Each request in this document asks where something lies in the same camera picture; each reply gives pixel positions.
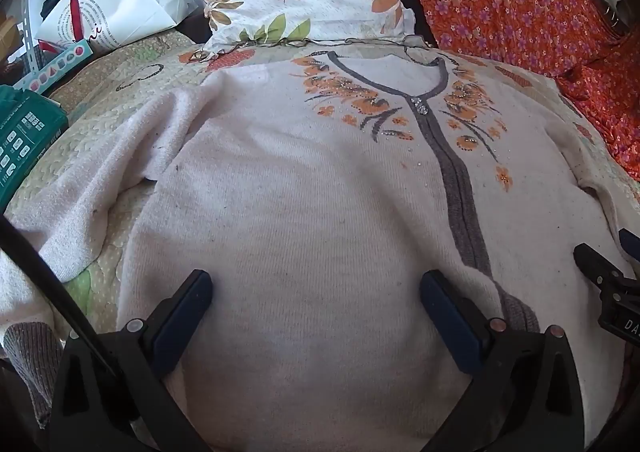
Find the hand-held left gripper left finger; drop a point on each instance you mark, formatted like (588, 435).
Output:
(182, 317)

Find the slotted metal bar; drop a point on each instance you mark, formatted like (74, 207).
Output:
(29, 21)

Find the green printed box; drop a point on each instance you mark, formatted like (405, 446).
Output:
(27, 136)

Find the orange floral cloth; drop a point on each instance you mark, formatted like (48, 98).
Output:
(510, 1)

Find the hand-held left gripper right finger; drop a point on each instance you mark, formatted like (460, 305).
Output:
(450, 317)

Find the pale pink floral zip sweater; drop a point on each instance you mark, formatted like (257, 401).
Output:
(300, 212)

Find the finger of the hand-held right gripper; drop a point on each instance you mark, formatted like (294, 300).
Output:
(631, 244)
(592, 264)

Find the heart-patterned quilt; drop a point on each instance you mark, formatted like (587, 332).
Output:
(95, 91)

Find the light blue shapes box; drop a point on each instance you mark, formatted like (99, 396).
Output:
(55, 64)

